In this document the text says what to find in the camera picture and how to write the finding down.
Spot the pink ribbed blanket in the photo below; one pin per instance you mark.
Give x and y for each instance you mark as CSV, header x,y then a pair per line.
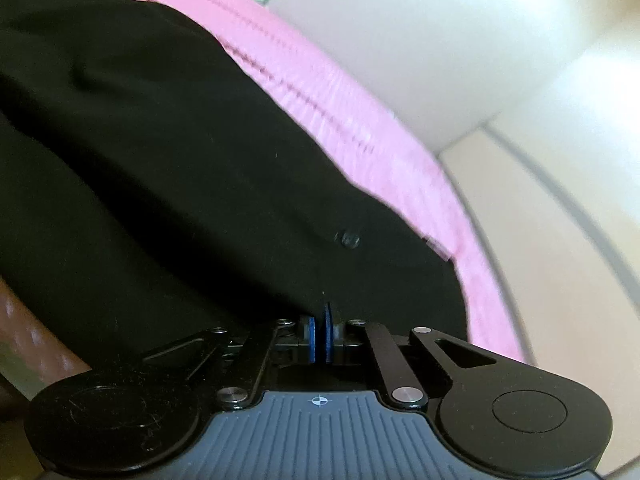
x,y
367,142

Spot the beige wooden headboard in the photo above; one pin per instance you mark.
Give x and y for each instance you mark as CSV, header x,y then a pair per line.
x,y
578,319

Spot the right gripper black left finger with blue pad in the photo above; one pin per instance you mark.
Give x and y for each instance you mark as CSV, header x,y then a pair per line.
x,y
255,361

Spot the black garment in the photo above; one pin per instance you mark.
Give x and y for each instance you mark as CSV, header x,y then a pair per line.
x,y
150,189

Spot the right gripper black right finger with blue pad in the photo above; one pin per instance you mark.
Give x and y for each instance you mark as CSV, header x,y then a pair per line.
x,y
371,347

